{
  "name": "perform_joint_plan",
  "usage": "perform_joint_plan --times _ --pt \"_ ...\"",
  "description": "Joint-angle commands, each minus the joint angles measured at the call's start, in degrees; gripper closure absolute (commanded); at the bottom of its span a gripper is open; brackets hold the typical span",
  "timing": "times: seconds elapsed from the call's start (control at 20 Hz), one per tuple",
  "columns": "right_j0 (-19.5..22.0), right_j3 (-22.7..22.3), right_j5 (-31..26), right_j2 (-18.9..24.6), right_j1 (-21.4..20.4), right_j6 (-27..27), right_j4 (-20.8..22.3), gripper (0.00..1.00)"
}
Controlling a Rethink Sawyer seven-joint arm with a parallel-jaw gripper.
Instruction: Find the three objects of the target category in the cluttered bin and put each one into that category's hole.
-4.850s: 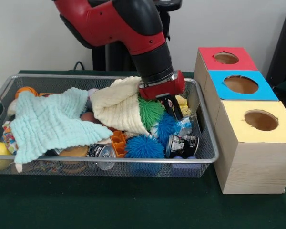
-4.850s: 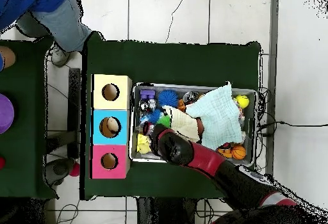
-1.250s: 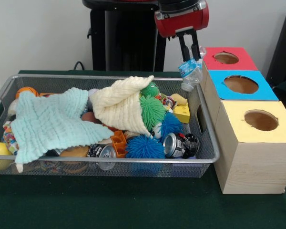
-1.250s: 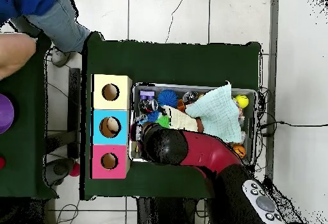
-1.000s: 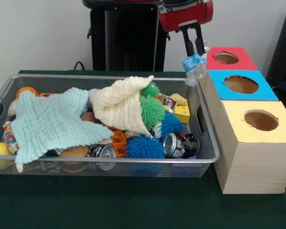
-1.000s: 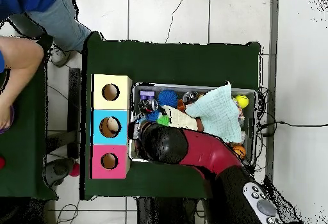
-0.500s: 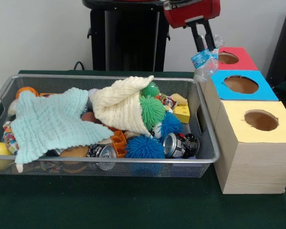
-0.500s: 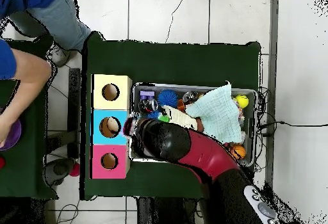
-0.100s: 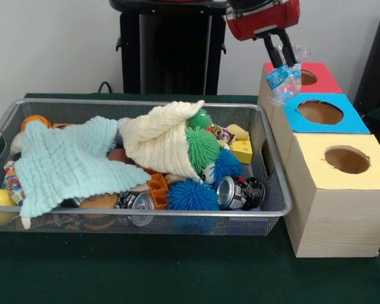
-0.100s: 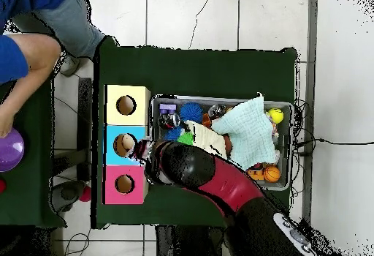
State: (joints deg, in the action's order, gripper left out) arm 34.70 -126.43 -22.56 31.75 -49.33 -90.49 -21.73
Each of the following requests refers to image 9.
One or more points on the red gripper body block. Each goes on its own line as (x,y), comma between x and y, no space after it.
(266,22)

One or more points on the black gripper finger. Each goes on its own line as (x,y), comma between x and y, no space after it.
(286,47)
(272,50)

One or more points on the bottle with blue label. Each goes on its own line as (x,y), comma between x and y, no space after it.
(282,79)

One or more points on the cream waffle cloth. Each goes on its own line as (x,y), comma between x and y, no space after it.
(158,142)

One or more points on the wooden box with three holes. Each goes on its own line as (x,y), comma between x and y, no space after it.
(335,221)

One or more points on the black upright panel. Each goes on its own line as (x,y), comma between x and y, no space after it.
(377,63)

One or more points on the small green spiky ball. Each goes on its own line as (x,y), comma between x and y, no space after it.
(199,119)

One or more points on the yellow cheese toy block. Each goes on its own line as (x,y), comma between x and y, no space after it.
(242,152)

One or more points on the large green spiky ball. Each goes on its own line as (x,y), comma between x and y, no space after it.
(202,149)

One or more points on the blue spiky rubber ball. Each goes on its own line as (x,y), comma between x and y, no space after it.
(193,196)
(225,166)

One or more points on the crushed black drink can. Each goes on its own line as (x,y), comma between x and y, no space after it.
(240,193)

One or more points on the light blue waffle cloth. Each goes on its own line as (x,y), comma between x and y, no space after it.
(66,158)

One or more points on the orange toy basketball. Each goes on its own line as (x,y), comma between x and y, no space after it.
(35,122)

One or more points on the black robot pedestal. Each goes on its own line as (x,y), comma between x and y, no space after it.
(177,63)

